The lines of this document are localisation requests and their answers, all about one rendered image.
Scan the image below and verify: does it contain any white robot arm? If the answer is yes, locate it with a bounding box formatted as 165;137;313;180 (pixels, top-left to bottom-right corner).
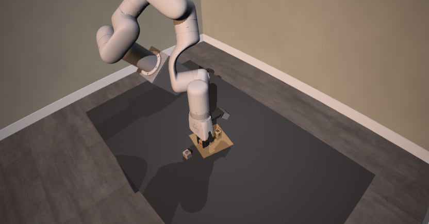
96;0;230;120

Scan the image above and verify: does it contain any orange flat mat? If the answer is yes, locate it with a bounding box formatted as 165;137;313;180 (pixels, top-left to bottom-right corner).
189;124;234;158

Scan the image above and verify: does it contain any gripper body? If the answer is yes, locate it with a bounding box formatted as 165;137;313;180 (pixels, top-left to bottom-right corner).
189;112;213;141

